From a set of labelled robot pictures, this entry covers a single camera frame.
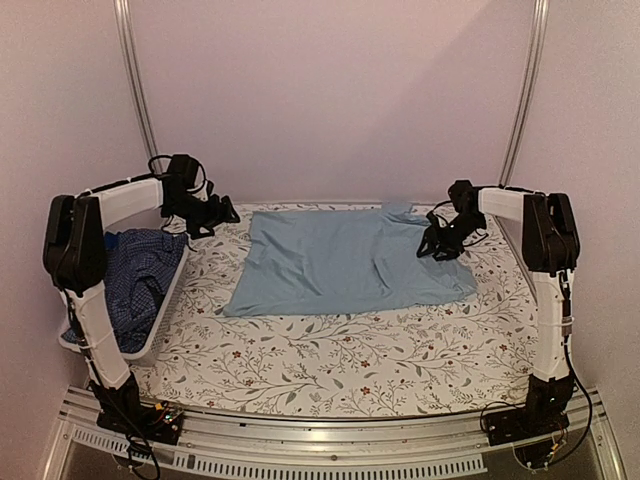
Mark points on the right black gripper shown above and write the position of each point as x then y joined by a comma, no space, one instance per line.
434,235

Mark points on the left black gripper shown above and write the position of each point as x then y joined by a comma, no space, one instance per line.
216,216

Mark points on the light blue t-shirt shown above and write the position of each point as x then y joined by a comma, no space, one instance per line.
343,262

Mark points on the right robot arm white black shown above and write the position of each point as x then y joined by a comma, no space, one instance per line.
550,248

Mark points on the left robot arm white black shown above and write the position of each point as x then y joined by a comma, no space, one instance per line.
75,256

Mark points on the white plastic laundry basket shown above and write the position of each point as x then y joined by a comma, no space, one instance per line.
160,320

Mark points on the dark blue checkered shirt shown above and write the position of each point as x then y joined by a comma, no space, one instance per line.
140,280

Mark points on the front aluminium rail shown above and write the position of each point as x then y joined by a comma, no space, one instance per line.
227,445

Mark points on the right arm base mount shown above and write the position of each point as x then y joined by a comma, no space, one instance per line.
505,423

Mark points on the left aluminium frame post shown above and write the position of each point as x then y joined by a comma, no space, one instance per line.
126,36

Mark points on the aluminium frame post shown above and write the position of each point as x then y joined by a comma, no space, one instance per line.
126,36
531,72

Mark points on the right aluminium frame post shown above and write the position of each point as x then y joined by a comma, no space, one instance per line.
531,72

